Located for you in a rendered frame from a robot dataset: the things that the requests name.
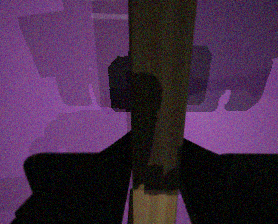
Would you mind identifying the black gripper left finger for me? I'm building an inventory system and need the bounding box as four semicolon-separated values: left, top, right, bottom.
24;131;132;224

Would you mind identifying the wooden board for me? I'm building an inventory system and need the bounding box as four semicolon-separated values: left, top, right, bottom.
128;0;198;224

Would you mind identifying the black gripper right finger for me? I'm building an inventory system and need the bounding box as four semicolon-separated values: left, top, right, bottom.
179;138;278;224

